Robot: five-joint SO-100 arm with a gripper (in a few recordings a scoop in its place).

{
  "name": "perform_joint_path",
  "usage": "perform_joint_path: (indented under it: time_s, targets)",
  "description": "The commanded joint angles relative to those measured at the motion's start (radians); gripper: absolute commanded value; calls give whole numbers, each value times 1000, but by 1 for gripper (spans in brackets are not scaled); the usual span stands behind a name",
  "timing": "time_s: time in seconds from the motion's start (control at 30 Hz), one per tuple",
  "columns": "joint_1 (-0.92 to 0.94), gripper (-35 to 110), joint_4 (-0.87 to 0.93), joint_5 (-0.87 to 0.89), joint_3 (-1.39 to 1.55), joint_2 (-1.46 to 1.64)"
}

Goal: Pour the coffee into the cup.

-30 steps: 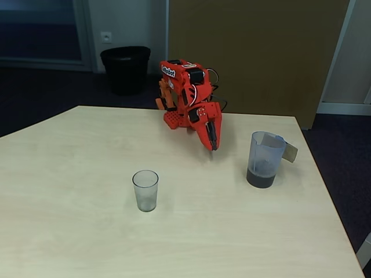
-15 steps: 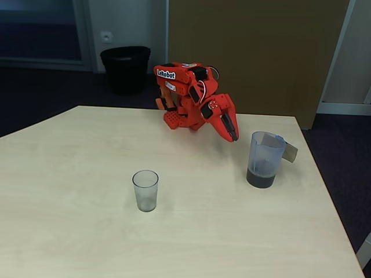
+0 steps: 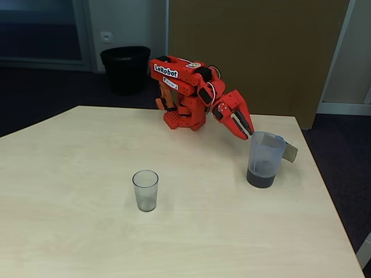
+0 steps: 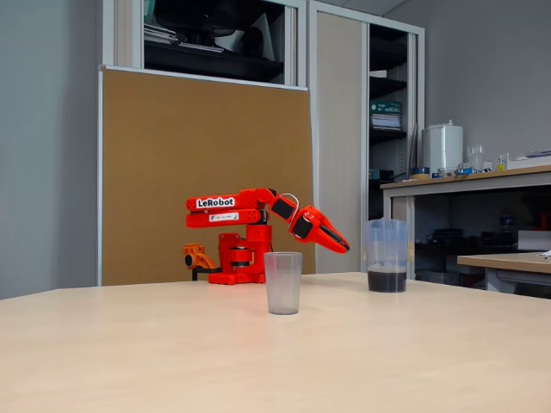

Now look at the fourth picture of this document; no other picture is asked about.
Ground translucent jug with cardboard handle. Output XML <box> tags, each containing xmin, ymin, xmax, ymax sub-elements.
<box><xmin>362</xmin><ymin>218</ymin><xmax>415</xmax><ymax>293</ymax></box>

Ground clear plastic cup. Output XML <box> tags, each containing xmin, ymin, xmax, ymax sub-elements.
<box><xmin>263</xmin><ymin>251</ymin><xmax>304</xmax><ymax>316</ymax></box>

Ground tall grey cabinet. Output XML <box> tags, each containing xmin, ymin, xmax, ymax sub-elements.
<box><xmin>102</xmin><ymin>0</ymin><xmax>427</xmax><ymax>276</ymax></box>

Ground orange table clamp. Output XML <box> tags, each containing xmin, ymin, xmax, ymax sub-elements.
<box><xmin>181</xmin><ymin>243</ymin><xmax>223</xmax><ymax>281</ymax></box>

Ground grey paper stack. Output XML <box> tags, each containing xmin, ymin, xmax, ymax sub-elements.
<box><xmin>370</xmin><ymin>114</ymin><xmax>405</xmax><ymax>132</ymax></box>

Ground green white box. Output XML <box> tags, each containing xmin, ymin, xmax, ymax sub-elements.
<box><xmin>369</xmin><ymin>101</ymin><xmax>404</xmax><ymax>116</ymax></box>

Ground white cylindrical appliance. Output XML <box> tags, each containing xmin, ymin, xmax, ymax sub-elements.
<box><xmin>421</xmin><ymin>120</ymin><xmax>465</xmax><ymax>176</ymax></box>

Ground grey desk with wooden top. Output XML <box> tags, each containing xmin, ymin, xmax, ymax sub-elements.
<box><xmin>380</xmin><ymin>164</ymin><xmax>551</xmax><ymax>280</ymax></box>

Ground clear drinking glass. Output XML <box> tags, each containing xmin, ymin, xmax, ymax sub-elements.
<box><xmin>467</xmin><ymin>145</ymin><xmax>486</xmax><ymax>172</ymax></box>

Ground low table with wooden top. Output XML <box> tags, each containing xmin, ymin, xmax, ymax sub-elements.
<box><xmin>456</xmin><ymin>251</ymin><xmax>551</xmax><ymax>298</ymax></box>

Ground large white sheet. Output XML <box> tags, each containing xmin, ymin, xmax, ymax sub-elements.
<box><xmin>214</xmin><ymin>12</ymin><xmax>276</xmax><ymax>61</ymax></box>

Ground white paper stack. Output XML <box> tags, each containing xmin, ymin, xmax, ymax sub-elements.
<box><xmin>507</xmin><ymin>148</ymin><xmax>551</xmax><ymax>170</ymax></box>

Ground black bulky object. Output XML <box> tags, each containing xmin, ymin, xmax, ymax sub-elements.
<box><xmin>153</xmin><ymin>0</ymin><xmax>259</xmax><ymax>36</ymax></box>

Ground pile of papers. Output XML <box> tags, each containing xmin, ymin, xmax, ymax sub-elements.
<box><xmin>144</xmin><ymin>23</ymin><xmax>178</xmax><ymax>44</ymax></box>

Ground brown pinboard with white frame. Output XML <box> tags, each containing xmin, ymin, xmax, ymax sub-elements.
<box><xmin>97</xmin><ymin>65</ymin><xmax>318</xmax><ymax>287</ymax></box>

